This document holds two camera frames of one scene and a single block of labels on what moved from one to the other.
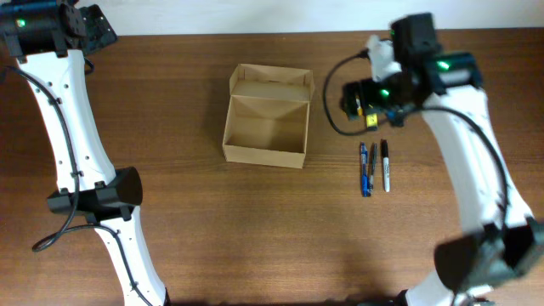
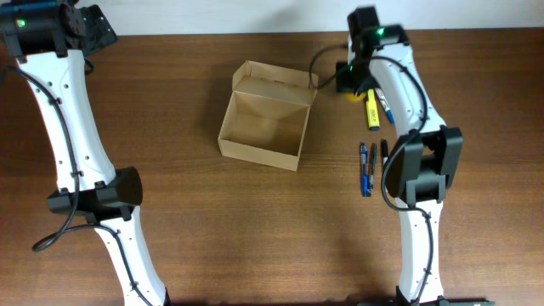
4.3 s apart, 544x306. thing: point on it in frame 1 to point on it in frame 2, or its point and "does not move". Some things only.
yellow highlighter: x=371 y=121 does not move
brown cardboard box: x=268 y=116 does not move
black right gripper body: x=376 y=96 to x=353 y=78
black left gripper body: x=101 y=31 does not move
